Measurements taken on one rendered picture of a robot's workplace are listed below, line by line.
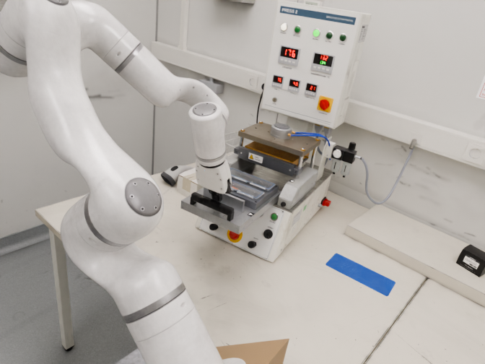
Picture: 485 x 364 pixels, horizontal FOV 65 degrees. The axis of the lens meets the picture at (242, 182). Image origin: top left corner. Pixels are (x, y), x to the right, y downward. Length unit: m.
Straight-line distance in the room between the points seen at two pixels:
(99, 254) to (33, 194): 1.92
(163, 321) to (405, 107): 1.36
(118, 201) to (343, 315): 0.83
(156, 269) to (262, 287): 0.63
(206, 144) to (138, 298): 0.46
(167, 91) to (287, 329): 0.72
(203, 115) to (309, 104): 0.68
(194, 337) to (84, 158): 0.36
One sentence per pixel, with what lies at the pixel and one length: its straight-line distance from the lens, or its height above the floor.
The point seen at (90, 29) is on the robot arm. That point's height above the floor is 1.47.
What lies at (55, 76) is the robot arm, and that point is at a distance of 0.77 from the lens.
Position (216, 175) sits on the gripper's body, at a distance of 1.07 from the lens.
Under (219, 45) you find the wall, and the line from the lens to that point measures 2.32.
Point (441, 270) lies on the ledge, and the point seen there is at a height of 0.79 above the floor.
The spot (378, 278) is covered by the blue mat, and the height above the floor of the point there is 0.75.
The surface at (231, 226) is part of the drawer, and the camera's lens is 1.15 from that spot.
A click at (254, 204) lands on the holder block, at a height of 0.99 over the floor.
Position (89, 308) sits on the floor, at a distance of 2.27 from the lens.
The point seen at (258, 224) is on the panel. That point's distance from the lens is 1.38.
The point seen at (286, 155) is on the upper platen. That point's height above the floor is 1.06.
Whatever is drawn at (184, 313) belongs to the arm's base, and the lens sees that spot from 0.71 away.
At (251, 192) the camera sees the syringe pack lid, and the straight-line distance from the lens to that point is 1.25.
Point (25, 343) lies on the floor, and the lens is 2.18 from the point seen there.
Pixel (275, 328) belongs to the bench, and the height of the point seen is 0.75.
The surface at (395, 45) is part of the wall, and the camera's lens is 1.77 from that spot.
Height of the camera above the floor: 1.59
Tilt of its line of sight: 26 degrees down
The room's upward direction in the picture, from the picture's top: 8 degrees clockwise
